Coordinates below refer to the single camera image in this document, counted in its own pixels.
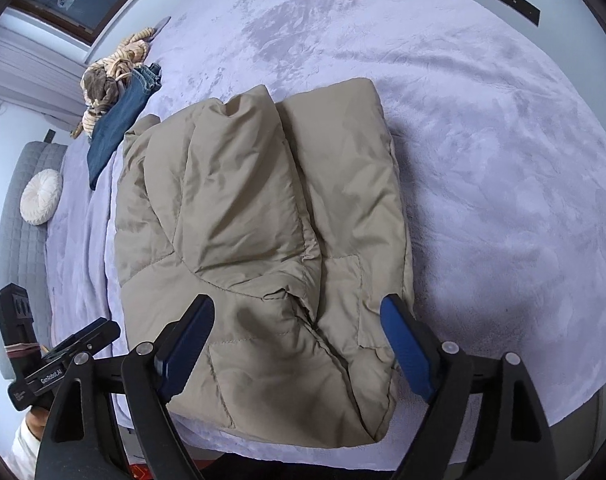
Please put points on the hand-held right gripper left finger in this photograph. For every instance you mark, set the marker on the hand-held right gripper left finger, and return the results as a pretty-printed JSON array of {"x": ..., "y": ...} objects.
[{"x": 188, "y": 345}]

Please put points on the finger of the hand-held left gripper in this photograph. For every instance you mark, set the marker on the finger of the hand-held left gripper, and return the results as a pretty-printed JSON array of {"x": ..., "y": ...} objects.
[{"x": 85, "y": 334}]

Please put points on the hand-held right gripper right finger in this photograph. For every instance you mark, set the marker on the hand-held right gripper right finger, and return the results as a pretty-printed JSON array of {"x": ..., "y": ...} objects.
[{"x": 408, "y": 350}]

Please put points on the beige puffer jacket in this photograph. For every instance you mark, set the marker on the beige puffer jacket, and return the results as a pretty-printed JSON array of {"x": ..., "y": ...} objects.
[{"x": 253, "y": 220}]

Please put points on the person's left forearm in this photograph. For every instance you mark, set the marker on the person's left forearm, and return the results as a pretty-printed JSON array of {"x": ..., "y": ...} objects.
[{"x": 28, "y": 442}]

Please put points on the grey quilted headboard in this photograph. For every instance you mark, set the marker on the grey quilted headboard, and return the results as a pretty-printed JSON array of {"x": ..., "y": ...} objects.
[{"x": 23, "y": 260}]

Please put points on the round white cushion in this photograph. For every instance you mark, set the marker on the round white cushion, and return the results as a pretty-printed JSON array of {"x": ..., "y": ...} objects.
[{"x": 42, "y": 196}]

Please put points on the lavender fleece blanket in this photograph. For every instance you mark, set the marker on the lavender fleece blanket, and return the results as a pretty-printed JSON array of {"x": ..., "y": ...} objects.
[{"x": 483, "y": 160}]

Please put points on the blue denim jeans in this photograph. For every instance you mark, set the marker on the blue denim jeans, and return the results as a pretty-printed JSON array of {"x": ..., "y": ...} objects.
[{"x": 118, "y": 120}]

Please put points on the tan striped plush garment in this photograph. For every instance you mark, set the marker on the tan striped plush garment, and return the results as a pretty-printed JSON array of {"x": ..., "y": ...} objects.
[{"x": 105, "y": 80}]

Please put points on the pale pleated curtain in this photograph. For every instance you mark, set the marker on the pale pleated curtain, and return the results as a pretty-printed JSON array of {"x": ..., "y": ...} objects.
[{"x": 38, "y": 75}]

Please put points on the grey cloth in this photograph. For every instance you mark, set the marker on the grey cloth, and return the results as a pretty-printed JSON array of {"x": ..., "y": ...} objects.
[{"x": 161, "y": 24}]

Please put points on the black wall socket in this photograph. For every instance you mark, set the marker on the black wall socket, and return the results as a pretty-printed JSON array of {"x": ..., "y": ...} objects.
[{"x": 49, "y": 136}]

